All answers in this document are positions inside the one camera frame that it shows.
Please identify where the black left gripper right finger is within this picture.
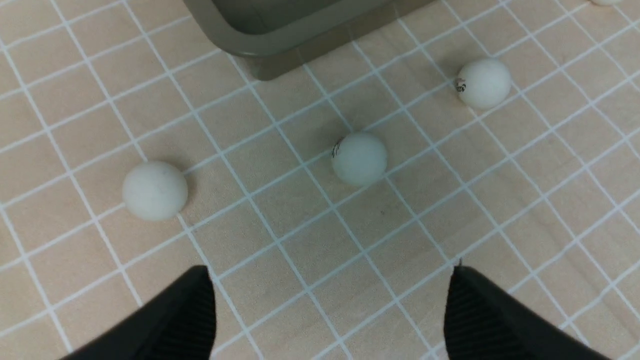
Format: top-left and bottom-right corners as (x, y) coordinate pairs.
(443, 265), (605, 360)

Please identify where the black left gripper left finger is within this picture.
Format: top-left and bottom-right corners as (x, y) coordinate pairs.
(66, 265), (217, 360)

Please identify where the olive green plastic bin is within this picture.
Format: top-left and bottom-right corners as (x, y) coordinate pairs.
(185, 0), (429, 81)

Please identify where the beige checkered tablecloth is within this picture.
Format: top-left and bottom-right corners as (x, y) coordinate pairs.
(0, 0), (639, 360)

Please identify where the white ping-pong ball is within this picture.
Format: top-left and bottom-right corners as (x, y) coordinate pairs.
(590, 0), (623, 7)
(330, 132), (388, 188)
(454, 58), (512, 111)
(122, 161), (189, 222)

